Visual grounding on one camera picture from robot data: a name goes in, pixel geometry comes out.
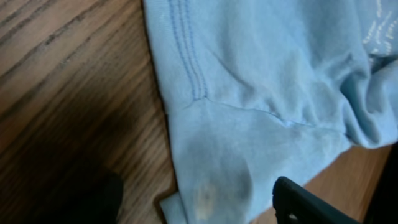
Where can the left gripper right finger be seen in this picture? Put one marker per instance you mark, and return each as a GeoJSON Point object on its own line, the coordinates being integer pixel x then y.
{"type": "Point", "coordinates": [295, 205]}

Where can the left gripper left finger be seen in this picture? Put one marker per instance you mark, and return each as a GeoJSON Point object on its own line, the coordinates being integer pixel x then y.
{"type": "Point", "coordinates": [86, 200]}

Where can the light blue printed t-shirt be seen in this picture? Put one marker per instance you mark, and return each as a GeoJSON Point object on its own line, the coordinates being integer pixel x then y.
{"type": "Point", "coordinates": [255, 90]}

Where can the black garment at right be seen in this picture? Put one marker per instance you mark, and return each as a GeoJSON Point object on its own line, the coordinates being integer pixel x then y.
{"type": "Point", "coordinates": [383, 206]}

